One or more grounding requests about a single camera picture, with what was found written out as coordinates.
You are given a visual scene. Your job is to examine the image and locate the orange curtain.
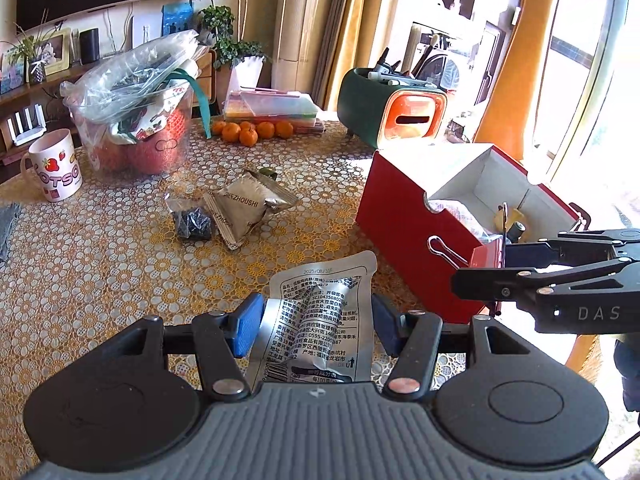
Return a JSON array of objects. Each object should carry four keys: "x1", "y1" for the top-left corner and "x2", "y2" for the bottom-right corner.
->
[{"x1": 472, "y1": 0, "x2": 561, "y2": 147}]

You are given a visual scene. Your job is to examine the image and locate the clear bucket with plastic bags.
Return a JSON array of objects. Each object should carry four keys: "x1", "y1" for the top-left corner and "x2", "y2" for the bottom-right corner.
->
[{"x1": 60, "y1": 29, "x2": 213, "y2": 177}]

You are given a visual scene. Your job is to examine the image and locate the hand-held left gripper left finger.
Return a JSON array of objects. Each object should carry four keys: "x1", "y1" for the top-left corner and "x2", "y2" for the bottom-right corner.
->
[{"x1": 119, "y1": 292, "x2": 266, "y2": 403}]

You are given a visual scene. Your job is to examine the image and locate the red cardboard box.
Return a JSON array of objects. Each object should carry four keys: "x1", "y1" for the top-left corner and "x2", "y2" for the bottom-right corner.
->
[{"x1": 356, "y1": 142, "x2": 591, "y2": 325}]

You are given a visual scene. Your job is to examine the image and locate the silver foil packet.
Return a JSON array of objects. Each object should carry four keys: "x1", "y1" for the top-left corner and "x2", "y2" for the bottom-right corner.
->
[{"x1": 248, "y1": 250, "x2": 378, "y2": 393}]

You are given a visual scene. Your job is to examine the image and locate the dark wooden sideboard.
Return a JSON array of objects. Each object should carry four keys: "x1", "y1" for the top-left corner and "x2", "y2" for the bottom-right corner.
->
[{"x1": 0, "y1": 60, "x2": 83, "y2": 163}]

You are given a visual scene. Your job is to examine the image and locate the dark snack packet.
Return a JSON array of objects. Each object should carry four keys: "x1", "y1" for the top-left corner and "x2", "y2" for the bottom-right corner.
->
[{"x1": 165, "y1": 192, "x2": 217, "y2": 241}]

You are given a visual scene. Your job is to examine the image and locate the stack of flat plastic boxes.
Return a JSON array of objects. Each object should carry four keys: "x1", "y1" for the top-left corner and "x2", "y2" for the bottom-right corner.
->
[{"x1": 222, "y1": 87, "x2": 326, "y2": 135}]

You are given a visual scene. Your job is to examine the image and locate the printed cloth with green strap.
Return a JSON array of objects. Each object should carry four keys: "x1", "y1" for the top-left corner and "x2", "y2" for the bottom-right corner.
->
[{"x1": 112, "y1": 67, "x2": 213, "y2": 143}]

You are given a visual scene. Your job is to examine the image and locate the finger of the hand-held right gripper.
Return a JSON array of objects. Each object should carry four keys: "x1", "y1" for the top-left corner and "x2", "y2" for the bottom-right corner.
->
[
  {"x1": 504, "y1": 228, "x2": 640, "y2": 267},
  {"x1": 450, "y1": 258, "x2": 640, "y2": 306}
]

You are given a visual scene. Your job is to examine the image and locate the green orange storage box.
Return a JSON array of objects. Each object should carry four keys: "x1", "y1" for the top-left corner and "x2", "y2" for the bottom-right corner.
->
[{"x1": 336, "y1": 47, "x2": 448, "y2": 150}]

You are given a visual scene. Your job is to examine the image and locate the black speaker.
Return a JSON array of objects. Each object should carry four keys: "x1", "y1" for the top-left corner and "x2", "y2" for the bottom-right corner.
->
[{"x1": 80, "y1": 28, "x2": 101, "y2": 64}]

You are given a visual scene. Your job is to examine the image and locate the yellow plush toy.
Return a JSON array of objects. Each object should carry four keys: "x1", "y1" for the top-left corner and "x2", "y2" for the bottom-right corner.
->
[{"x1": 492, "y1": 201, "x2": 518, "y2": 235}]

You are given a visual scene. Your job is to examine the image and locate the purple white snack packet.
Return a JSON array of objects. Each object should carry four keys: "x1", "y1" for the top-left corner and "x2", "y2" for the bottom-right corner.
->
[{"x1": 429, "y1": 199, "x2": 493, "y2": 242}]

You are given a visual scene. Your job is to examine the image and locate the tall leafy potted plant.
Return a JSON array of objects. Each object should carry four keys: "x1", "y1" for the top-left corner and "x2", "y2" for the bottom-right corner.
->
[{"x1": 182, "y1": 0, "x2": 271, "y2": 103}]

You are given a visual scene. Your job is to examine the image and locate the blue-grey cloth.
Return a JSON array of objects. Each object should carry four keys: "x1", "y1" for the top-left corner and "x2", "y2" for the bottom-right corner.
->
[{"x1": 0, "y1": 202, "x2": 22, "y2": 263}]

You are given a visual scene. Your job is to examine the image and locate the photo frame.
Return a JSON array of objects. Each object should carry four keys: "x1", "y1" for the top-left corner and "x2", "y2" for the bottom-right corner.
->
[{"x1": 42, "y1": 27, "x2": 72, "y2": 68}]

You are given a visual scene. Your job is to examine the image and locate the grassy potted plant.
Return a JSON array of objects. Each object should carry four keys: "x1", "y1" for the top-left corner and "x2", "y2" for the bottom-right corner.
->
[{"x1": 0, "y1": 10, "x2": 62, "y2": 86}]

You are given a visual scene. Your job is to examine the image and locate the blue picture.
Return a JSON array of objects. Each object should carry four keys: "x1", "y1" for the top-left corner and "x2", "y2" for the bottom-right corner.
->
[{"x1": 162, "y1": 1, "x2": 195, "y2": 37}]

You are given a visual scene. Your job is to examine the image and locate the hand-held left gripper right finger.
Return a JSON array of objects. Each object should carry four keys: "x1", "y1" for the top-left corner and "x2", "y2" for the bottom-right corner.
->
[{"x1": 371, "y1": 294, "x2": 524, "y2": 395}]

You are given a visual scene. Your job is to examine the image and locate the red knitted bag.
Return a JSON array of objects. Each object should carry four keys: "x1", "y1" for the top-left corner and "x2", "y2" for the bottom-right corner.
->
[{"x1": 90, "y1": 105, "x2": 191, "y2": 176}]

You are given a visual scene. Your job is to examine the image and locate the light wooden drawer cabinet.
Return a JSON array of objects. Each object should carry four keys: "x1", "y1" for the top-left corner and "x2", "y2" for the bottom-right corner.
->
[{"x1": 192, "y1": 50, "x2": 218, "y2": 106}]

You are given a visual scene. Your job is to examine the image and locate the red binder clip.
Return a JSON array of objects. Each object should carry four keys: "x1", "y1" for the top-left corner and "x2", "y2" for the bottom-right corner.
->
[{"x1": 427, "y1": 235, "x2": 506, "y2": 271}]

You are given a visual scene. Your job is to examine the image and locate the pile of oranges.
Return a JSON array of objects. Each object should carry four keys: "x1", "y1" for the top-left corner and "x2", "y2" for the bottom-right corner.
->
[{"x1": 211, "y1": 120, "x2": 295, "y2": 147}]

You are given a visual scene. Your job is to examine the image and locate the beige snack packet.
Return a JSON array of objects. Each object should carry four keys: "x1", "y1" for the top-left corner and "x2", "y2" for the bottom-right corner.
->
[{"x1": 202, "y1": 169, "x2": 301, "y2": 251}]

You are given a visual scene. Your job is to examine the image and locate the white router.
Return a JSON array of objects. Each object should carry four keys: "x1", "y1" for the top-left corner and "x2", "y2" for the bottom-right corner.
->
[{"x1": 9, "y1": 104, "x2": 48, "y2": 147}]

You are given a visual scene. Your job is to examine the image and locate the pink strawberry print mug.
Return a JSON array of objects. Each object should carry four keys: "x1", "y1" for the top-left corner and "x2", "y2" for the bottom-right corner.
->
[{"x1": 20, "y1": 128, "x2": 82, "y2": 203}]

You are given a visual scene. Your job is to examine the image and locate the beige curtain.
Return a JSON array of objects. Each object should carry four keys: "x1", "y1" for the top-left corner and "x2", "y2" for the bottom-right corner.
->
[{"x1": 272, "y1": 0, "x2": 381, "y2": 111}]

